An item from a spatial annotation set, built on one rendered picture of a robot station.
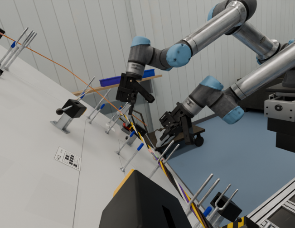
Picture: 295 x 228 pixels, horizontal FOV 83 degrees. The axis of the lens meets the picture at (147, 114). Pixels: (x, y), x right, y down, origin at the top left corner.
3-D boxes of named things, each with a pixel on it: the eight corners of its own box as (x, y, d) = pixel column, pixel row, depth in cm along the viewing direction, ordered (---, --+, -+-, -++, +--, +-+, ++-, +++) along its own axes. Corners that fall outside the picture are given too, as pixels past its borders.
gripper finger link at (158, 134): (151, 138, 76) (164, 124, 73) (157, 149, 73) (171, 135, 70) (147, 138, 74) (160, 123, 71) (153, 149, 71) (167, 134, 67)
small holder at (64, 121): (33, 124, 33) (55, 94, 33) (57, 121, 42) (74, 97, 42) (52, 138, 33) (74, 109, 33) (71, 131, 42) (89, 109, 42)
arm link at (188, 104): (205, 110, 66) (197, 105, 60) (197, 118, 68) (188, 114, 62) (193, 98, 71) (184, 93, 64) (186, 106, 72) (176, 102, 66)
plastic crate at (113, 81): (119, 82, 253) (118, 75, 251) (124, 82, 235) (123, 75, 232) (100, 86, 242) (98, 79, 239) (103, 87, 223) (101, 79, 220)
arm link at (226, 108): (244, 106, 67) (222, 87, 68) (247, 115, 57) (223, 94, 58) (228, 118, 71) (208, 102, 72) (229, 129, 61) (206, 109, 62)
